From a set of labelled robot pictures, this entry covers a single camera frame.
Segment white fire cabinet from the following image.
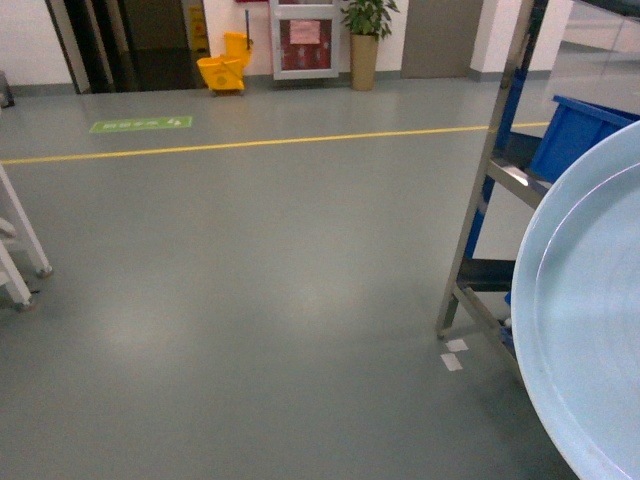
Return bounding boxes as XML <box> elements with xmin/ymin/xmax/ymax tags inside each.
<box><xmin>269</xmin><ymin>0</ymin><xmax>340</xmax><ymax>81</ymax></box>

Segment blue crate on shelf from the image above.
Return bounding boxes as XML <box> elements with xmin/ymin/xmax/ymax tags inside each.
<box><xmin>529</xmin><ymin>95</ymin><xmax>639</xmax><ymax>183</ymax></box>

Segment light blue round tray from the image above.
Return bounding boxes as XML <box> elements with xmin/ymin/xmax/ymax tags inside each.
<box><xmin>511</xmin><ymin>125</ymin><xmax>639</xmax><ymax>479</ymax></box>

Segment stainless steel shelf rack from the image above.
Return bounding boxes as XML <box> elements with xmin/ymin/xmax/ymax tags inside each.
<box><xmin>436</xmin><ymin>1</ymin><xmax>552</xmax><ymax>376</ymax></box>

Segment yellow wet floor sign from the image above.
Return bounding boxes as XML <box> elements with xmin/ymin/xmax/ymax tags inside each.
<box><xmin>189</xmin><ymin>5</ymin><xmax>209</xmax><ymax>53</ymax></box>

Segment green floor sign sticker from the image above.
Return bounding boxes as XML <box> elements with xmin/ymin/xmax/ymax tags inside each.
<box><xmin>89</xmin><ymin>116</ymin><xmax>193</xmax><ymax>134</ymax></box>

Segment yellow mop bucket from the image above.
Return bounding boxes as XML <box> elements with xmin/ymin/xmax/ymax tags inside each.
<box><xmin>196</xmin><ymin>32</ymin><xmax>253</xmax><ymax>94</ymax></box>

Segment potted green plant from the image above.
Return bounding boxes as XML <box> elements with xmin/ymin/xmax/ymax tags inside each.
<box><xmin>341</xmin><ymin>0</ymin><xmax>400</xmax><ymax>92</ymax></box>

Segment white cart frame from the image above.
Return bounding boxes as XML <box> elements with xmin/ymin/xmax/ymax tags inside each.
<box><xmin>1</xmin><ymin>167</ymin><xmax>54</xmax><ymax>312</ymax></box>

